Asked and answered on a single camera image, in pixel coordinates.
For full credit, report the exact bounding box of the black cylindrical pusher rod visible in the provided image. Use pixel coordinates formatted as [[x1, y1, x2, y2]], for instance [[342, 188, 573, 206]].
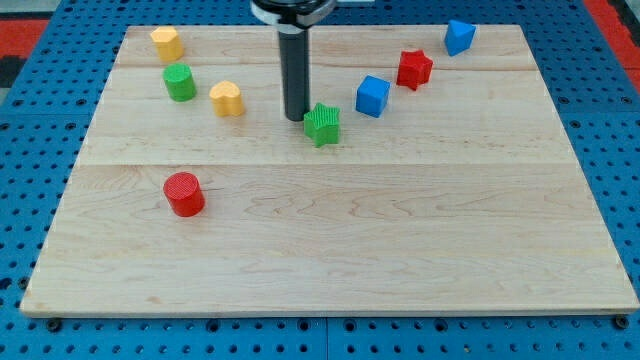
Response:
[[278, 30, 310, 122]]

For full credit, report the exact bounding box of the black silver round flange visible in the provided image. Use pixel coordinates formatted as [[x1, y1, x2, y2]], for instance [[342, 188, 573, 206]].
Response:
[[250, 0, 336, 29]]

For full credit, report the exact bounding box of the green star block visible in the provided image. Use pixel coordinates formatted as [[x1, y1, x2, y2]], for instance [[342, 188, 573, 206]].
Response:
[[303, 103, 340, 147]]

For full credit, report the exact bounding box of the yellow heart block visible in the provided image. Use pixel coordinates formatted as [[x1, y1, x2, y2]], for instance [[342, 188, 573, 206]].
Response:
[[209, 80, 245, 117]]

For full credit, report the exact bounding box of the blue cube block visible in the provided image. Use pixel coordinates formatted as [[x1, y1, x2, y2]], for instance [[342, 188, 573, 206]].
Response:
[[355, 75, 390, 118]]

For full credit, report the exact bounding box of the green cylinder block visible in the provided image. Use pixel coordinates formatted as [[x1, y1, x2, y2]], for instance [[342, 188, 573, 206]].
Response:
[[162, 63, 197, 102]]

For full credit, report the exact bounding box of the red star block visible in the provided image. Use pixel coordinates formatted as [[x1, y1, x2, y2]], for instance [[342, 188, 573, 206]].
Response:
[[396, 50, 433, 91]]

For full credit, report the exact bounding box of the yellow hexagon block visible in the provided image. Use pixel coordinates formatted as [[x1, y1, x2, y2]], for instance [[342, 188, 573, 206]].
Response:
[[150, 26, 184, 62]]

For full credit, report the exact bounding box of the blue triangle block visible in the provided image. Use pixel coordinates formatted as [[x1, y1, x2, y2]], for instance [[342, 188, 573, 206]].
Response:
[[444, 19, 476, 56]]

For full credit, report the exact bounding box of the red cylinder block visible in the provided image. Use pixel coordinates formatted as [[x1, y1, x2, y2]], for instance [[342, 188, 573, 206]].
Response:
[[163, 172, 205, 217]]

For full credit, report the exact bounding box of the light wooden board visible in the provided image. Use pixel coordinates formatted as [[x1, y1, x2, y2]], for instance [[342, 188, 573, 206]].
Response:
[[20, 25, 639, 318]]

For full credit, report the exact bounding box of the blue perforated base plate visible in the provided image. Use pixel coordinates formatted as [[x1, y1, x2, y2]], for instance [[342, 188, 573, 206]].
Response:
[[1, 1, 639, 359]]

